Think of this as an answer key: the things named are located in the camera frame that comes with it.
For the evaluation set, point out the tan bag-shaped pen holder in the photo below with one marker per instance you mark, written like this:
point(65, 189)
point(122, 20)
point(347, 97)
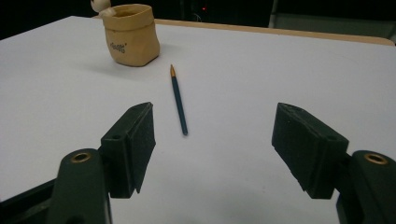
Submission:
point(132, 40)

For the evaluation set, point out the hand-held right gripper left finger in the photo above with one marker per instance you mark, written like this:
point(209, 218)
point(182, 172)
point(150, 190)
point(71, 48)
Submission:
point(129, 149)

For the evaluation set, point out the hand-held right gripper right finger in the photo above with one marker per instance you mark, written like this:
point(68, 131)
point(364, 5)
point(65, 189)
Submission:
point(306, 146)

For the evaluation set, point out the dark teal pencil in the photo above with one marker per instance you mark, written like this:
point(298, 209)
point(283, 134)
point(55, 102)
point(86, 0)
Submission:
point(179, 105)

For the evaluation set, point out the white table board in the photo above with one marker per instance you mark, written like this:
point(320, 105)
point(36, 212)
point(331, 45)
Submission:
point(236, 93)

